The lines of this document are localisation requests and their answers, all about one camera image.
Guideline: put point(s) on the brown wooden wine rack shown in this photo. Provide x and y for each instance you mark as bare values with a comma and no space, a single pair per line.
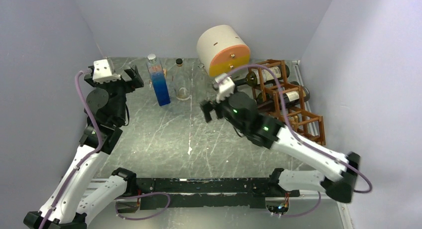
269,99

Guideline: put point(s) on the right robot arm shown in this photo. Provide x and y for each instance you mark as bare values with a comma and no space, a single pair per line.
333,173

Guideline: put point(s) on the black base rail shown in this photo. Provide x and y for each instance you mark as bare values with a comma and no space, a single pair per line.
209,192

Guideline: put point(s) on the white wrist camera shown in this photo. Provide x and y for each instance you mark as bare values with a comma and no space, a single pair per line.
103,72
224,86

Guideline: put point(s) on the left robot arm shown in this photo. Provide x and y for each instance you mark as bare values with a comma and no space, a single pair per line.
103,91

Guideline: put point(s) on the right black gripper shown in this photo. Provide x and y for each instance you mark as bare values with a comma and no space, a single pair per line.
207,105

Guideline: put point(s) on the dark green wine bottle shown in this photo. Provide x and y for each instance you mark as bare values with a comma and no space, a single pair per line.
253,79

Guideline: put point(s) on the clear glass bottle black cap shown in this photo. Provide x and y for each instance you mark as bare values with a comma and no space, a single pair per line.
182,81

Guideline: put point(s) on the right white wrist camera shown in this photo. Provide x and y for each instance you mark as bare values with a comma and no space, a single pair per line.
224,86

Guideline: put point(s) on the large clear plastic bottle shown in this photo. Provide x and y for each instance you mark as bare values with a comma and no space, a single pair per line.
202,89

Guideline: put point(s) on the blue square glass bottle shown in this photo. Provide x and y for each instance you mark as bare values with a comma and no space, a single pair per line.
158,80

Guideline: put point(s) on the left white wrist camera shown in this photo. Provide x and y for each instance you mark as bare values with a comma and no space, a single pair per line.
103,72

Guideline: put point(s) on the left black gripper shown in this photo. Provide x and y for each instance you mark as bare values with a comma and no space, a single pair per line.
128,83

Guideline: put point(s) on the dark bottle white label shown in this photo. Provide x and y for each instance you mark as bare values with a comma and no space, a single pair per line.
291,99

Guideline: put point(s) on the cream round drawer cabinet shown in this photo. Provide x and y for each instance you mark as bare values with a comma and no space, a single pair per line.
221,50

